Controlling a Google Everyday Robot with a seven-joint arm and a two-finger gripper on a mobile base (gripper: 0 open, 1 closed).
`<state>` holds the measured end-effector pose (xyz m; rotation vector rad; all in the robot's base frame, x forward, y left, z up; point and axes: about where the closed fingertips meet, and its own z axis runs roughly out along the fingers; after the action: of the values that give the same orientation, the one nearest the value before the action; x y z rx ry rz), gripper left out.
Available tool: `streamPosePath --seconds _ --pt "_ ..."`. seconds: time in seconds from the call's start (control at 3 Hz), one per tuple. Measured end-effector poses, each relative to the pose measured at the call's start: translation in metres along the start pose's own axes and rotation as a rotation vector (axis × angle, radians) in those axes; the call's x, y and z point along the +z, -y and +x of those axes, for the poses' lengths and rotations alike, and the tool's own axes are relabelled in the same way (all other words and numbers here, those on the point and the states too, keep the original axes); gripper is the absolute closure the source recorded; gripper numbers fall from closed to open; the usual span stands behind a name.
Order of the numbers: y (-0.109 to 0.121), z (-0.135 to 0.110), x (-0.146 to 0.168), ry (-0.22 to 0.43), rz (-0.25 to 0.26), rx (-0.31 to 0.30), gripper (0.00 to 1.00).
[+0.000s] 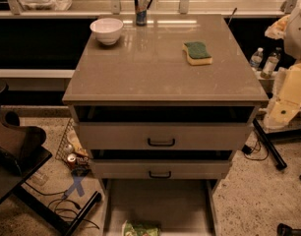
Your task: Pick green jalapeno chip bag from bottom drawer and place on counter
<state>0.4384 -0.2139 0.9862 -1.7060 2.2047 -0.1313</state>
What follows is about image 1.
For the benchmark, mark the black table leg bar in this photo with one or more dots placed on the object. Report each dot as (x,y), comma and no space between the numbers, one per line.
(63,227)

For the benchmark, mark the open bottom drawer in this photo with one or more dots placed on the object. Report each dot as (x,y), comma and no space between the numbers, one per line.
(176,207)

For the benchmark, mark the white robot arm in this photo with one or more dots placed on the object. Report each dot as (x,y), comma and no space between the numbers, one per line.
(288,28)

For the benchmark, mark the top grey drawer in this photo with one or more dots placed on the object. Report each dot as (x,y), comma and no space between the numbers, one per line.
(162,136)

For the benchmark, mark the red soda can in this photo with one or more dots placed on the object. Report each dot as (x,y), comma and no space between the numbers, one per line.
(71,160)

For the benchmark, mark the wire basket with snacks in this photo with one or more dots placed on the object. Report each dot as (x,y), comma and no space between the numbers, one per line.
(70,144)

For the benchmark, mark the clear water bottle blue label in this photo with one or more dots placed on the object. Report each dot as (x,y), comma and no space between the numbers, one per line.
(256,59)

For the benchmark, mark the green jalapeno chip bag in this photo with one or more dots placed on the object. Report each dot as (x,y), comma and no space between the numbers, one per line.
(132,228)

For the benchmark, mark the white ceramic bowl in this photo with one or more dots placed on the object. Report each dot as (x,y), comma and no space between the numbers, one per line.
(107,30)

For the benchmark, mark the black chair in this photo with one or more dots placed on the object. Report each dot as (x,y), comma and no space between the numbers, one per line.
(21,151)

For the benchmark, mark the grey drawer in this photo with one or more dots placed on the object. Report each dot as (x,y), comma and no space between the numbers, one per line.
(159,169)
(162,136)

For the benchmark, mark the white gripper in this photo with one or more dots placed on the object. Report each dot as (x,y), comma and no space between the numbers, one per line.
(297,36)

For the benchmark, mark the middle grey drawer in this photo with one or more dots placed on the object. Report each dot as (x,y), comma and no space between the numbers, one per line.
(159,169)

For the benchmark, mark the blue tape cross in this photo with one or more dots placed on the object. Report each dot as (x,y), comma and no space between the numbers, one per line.
(76,186)

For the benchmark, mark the clear bottle yellowish label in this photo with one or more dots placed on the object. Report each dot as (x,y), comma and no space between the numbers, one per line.
(271,63)

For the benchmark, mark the grey drawer cabinet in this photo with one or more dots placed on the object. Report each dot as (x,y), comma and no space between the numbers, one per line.
(146,78)

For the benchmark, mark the yellow green sponge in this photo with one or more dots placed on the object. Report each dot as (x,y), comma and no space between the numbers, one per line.
(196,53)

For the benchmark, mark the black stand leg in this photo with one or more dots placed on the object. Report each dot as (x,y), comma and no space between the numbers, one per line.
(280,164)

